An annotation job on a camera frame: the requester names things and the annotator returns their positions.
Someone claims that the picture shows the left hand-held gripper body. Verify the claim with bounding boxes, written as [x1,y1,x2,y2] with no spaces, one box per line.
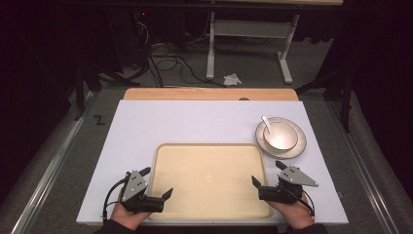
[119,169,166,215]

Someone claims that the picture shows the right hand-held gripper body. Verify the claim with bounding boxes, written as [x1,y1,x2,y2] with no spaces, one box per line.
[258,165,319,206]

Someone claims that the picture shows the white bowl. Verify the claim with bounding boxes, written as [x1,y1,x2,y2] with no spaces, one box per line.
[262,121,299,152]

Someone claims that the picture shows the white plate with dark rim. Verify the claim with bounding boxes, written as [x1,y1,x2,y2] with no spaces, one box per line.
[254,116,308,161]

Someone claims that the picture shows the beige plastic tray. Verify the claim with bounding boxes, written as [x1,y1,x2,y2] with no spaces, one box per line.
[148,142,274,221]

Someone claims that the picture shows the white ceramic spoon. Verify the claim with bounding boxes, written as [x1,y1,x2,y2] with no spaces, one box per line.
[260,114,273,137]

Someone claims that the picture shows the person's left hand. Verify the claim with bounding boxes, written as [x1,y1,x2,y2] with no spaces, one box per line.
[110,194,152,231]

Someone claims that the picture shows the person's right hand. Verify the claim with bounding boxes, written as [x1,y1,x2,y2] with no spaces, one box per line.
[265,193,316,231]

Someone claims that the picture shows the white table mat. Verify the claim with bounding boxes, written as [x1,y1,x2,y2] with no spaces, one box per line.
[75,99,350,226]

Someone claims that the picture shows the wooden table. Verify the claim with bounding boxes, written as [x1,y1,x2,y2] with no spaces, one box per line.
[123,87,300,102]

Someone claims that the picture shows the black stand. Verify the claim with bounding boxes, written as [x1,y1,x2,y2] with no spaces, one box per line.
[72,59,142,122]
[294,69,357,134]

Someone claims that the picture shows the crumpled white paper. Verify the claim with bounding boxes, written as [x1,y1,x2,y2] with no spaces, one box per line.
[222,72,244,87]

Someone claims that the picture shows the black equipment with red light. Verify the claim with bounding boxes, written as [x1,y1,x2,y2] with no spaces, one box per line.
[108,8,189,71]

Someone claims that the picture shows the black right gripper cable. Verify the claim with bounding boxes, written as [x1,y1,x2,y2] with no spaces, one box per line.
[286,185,317,217]

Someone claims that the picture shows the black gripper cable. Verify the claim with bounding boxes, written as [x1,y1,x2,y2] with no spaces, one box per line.
[102,172,131,223]
[286,185,317,217]

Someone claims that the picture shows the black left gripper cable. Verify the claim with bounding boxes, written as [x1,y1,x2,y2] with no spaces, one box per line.
[102,172,131,223]

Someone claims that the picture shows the metal floor rail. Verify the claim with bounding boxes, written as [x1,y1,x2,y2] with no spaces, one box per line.
[325,100,403,234]
[10,92,100,234]

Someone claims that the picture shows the black floor cables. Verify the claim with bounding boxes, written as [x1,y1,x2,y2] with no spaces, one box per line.
[145,40,229,89]

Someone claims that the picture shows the white metal desk frame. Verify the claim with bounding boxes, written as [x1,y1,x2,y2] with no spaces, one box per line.
[206,0,345,86]

